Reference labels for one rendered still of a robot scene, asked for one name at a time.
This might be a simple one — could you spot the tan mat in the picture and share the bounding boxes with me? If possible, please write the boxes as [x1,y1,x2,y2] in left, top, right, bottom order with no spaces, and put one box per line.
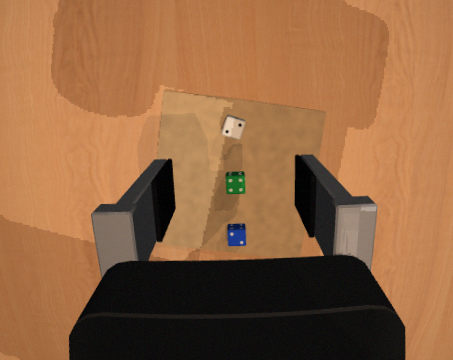
[157,91,327,258]

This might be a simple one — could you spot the blue die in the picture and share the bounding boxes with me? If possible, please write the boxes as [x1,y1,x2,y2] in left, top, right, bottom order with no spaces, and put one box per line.
[227,223,246,246]

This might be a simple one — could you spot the green die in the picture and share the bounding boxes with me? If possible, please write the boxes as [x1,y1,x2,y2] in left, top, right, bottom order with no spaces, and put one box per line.
[226,171,246,194]

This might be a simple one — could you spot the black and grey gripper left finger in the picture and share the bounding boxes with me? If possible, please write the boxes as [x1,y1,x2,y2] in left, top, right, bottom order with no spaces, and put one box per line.
[91,159,176,278]

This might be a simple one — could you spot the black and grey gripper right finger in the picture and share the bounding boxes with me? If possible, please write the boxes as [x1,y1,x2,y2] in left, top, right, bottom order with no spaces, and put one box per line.
[295,154,378,271]

